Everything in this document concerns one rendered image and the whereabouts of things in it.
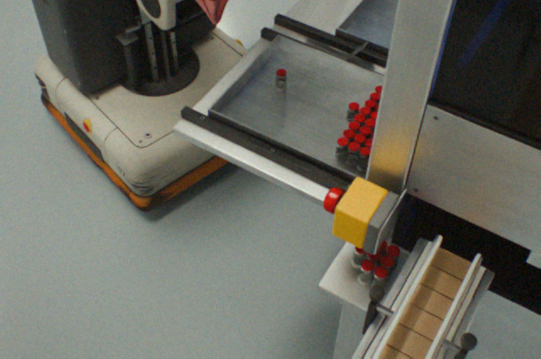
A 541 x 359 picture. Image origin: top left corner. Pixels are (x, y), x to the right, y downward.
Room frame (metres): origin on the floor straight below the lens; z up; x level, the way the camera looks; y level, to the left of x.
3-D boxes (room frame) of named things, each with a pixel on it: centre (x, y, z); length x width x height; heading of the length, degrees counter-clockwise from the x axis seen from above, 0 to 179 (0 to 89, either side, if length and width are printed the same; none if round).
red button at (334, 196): (0.64, -0.10, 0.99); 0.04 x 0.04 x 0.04; 60
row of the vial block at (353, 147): (0.88, -0.18, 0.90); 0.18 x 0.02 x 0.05; 150
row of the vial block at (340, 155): (0.89, -0.16, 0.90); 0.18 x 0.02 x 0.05; 150
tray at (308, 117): (0.93, -0.08, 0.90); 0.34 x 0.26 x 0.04; 60
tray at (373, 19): (1.18, -0.33, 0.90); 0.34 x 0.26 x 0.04; 60
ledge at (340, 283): (0.58, -0.16, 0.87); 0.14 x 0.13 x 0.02; 60
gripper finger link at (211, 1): (0.97, 0.12, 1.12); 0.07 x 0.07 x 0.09; 59
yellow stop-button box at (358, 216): (0.61, -0.14, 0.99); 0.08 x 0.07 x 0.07; 60
